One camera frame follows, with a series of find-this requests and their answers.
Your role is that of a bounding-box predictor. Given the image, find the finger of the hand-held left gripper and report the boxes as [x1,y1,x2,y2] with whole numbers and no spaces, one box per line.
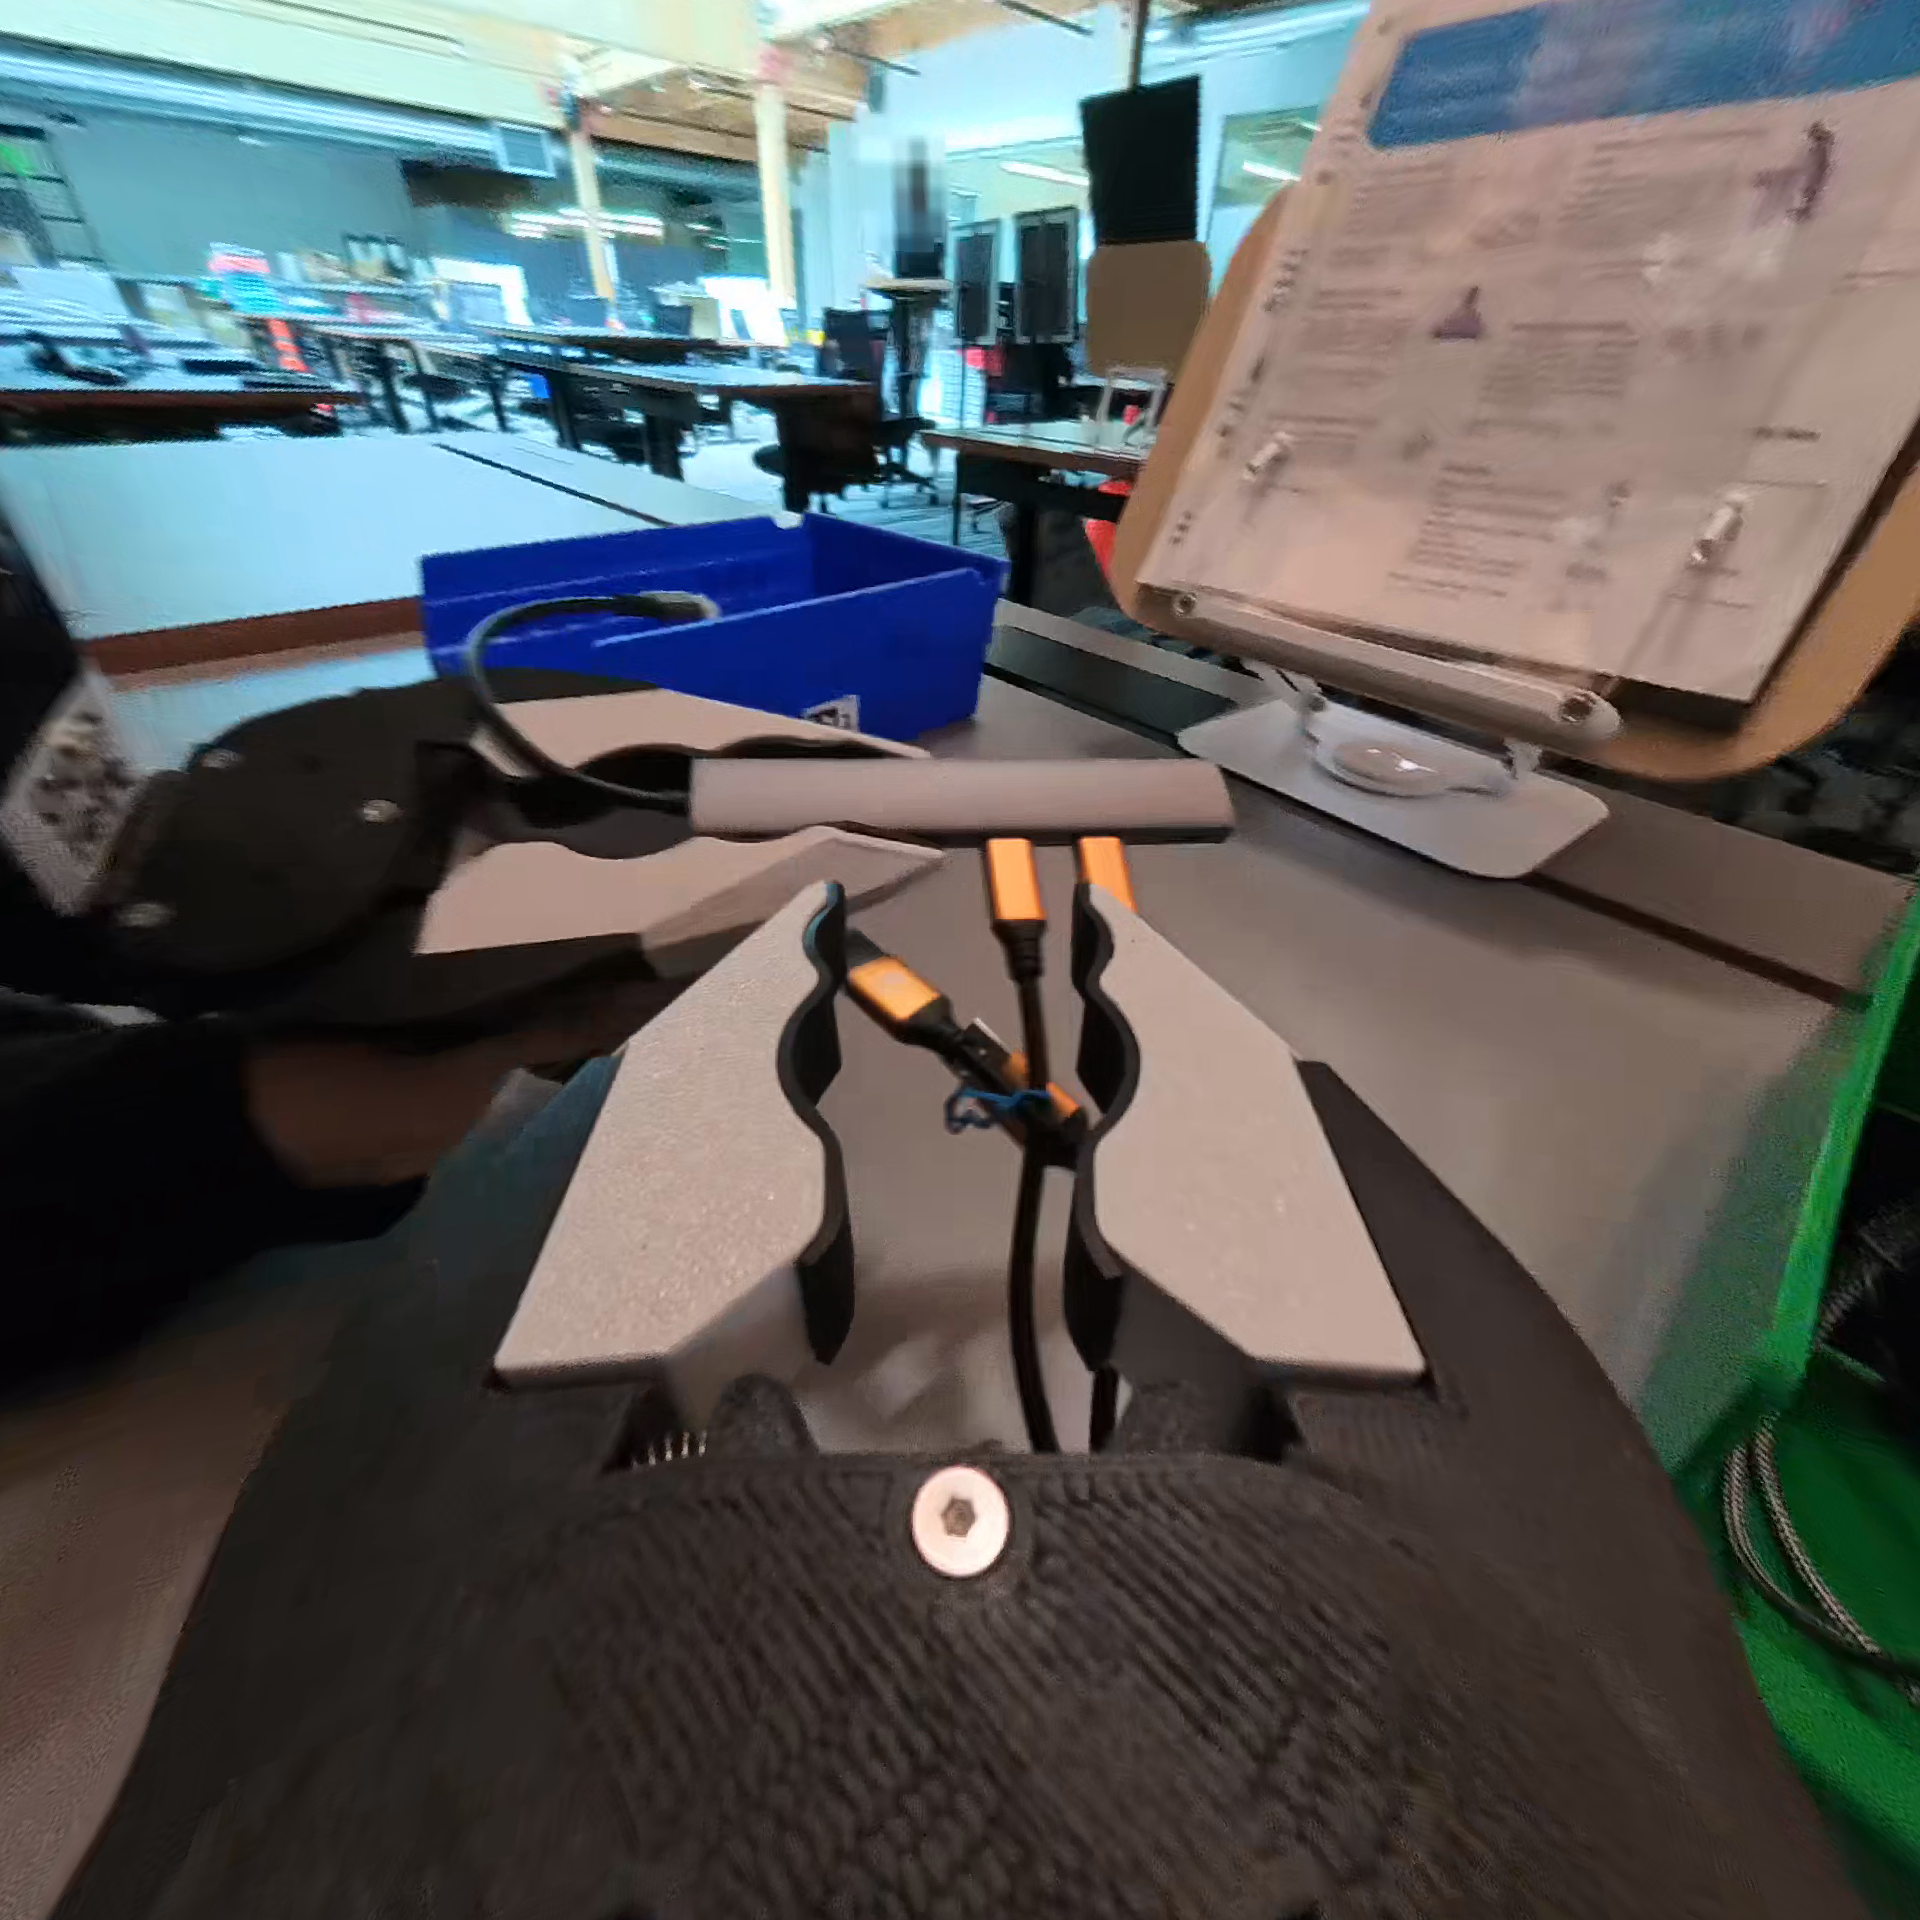
[470,685,933,820]
[407,825,950,973]

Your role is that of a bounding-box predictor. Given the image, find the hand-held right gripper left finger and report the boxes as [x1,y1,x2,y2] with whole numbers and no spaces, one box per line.
[492,879,856,1423]

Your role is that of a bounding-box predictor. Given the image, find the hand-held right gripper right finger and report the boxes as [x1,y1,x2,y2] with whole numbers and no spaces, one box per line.
[1063,882,1430,1389]

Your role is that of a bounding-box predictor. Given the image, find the blue plastic bin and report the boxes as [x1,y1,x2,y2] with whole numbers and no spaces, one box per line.
[419,508,1010,742]

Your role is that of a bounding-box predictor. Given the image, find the dark grey slim USB hub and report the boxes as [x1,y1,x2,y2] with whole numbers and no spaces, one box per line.
[686,758,1239,843]

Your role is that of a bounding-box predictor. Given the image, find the orange plug cable blue tie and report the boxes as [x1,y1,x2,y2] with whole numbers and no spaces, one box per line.
[840,832,1143,1456]

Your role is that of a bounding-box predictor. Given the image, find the green plastic bin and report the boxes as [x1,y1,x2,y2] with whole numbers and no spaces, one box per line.
[1640,896,1920,1920]

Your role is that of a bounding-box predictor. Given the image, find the grey braided cable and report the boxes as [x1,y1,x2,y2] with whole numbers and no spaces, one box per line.
[1716,1200,1920,1699]

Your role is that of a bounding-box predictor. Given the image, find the person's left forearm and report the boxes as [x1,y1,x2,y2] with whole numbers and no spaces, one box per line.
[0,988,430,1400]

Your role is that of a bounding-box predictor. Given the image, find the grey desk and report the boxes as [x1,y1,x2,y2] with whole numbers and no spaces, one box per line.
[0,599,1920,1920]

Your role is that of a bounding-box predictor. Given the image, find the person's left hand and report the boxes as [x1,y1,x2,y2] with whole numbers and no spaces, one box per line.
[239,1032,604,1185]

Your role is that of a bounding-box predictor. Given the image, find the neighbouring grey table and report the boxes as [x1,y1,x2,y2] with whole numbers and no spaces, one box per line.
[0,432,784,676]

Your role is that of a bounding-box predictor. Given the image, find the cardboard panel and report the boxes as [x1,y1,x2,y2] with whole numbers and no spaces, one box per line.
[1083,240,1214,378]

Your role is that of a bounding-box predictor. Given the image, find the wooden document stand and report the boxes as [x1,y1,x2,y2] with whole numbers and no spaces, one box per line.
[1109,0,1920,882]

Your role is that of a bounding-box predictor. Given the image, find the black monitor panel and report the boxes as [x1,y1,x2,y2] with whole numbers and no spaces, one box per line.
[1079,75,1206,246]

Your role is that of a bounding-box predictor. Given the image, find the black desk cable flap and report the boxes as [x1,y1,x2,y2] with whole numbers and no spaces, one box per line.
[982,599,1280,755]

